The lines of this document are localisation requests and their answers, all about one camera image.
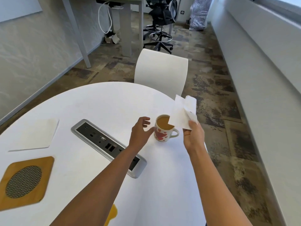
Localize person's left forearm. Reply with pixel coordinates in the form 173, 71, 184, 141
50, 145, 142, 226

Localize wooden trivet with mesh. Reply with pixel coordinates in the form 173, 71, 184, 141
0, 156, 55, 211

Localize person's right hand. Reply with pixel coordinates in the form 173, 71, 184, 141
183, 120, 205, 154

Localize yellow-brown spill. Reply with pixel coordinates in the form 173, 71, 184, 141
103, 204, 118, 221

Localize white desk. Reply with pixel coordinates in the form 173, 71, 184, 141
61, 0, 174, 69

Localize white cable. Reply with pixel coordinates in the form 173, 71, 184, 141
98, 2, 114, 35

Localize cardboard scraps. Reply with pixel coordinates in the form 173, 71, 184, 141
104, 32, 120, 45

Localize white whiteboard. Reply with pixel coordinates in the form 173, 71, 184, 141
0, 0, 43, 23

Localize black office chair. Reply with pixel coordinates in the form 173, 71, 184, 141
143, 0, 178, 54

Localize white square mat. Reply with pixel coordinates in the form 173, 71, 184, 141
8, 118, 59, 152

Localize white paper napkin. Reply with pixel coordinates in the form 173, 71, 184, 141
169, 94, 198, 131

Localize white mug with red hearts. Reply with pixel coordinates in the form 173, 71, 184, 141
154, 114, 180, 142

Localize white curved chair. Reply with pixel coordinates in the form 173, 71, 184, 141
134, 48, 189, 97

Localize person's left hand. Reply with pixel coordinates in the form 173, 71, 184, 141
128, 117, 156, 151

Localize silver table socket panel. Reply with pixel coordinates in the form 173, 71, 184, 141
71, 119, 148, 179

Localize light brown coffee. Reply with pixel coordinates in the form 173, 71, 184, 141
157, 116, 175, 130

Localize person's right forearm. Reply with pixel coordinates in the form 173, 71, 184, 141
188, 146, 253, 226

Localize plastic-wrapped bundle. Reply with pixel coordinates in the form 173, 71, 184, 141
189, 0, 213, 31

